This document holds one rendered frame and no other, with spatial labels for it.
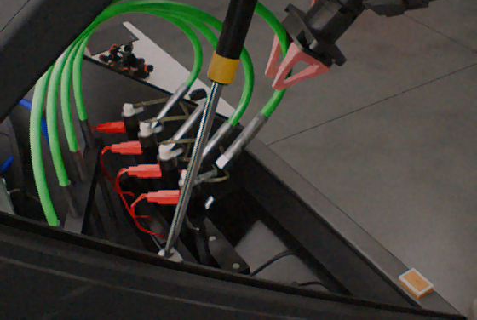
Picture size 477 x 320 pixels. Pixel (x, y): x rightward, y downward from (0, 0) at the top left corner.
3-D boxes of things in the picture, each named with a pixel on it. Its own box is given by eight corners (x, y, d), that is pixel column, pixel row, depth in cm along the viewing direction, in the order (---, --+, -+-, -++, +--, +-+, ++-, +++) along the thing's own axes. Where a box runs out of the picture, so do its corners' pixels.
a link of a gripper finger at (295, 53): (263, 89, 85) (308, 38, 81) (246, 59, 90) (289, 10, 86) (298, 107, 89) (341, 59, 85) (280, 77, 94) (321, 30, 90)
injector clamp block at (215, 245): (260, 326, 104) (249, 265, 96) (208, 351, 100) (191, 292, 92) (175, 222, 130) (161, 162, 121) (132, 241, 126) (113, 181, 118)
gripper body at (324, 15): (307, 52, 81) (344, 10, 78) (279, 11, 88) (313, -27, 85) (339, 71, 85) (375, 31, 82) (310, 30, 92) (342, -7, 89)
